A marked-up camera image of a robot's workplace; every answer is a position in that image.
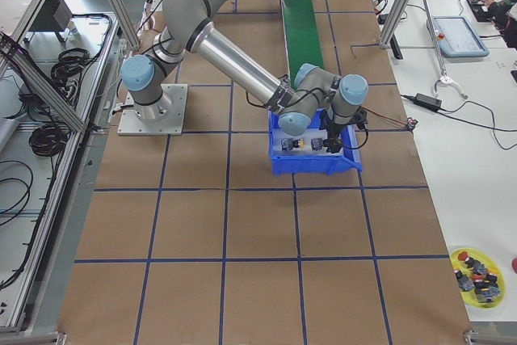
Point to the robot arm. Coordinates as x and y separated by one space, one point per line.
189 28

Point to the teach pendant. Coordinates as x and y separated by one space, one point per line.
456 38

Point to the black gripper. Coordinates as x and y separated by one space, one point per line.
334 130

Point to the black power adapter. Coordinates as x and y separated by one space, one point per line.
427 102

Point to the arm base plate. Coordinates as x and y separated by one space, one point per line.
166 116

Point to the red push button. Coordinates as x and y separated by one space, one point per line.
319 145

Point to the green conveyor belt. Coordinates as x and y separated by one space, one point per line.
301 35

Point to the yellow plate of buttons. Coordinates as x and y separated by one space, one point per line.
478 277

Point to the white foam in right bin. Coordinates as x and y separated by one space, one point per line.
276 135

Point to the yellow push button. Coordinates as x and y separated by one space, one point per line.
289 144

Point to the blue right bin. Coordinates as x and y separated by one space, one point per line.
348 159

